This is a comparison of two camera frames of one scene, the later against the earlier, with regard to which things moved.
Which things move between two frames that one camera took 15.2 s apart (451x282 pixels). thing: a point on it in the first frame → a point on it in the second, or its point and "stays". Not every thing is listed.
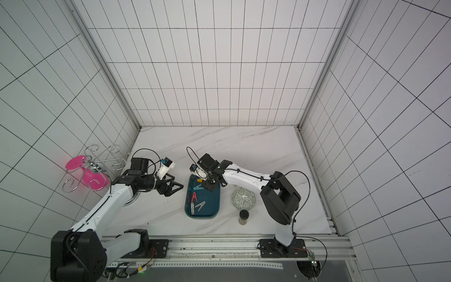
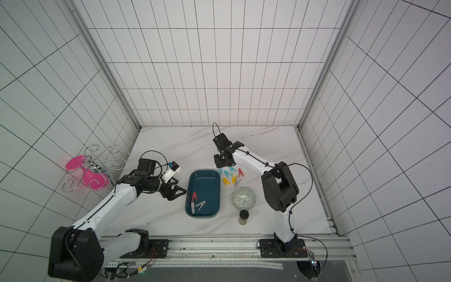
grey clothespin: x=200 y=205 stays
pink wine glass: x=95 y=180 stays
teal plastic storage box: x=199 y=201 stays
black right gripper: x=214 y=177 → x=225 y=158
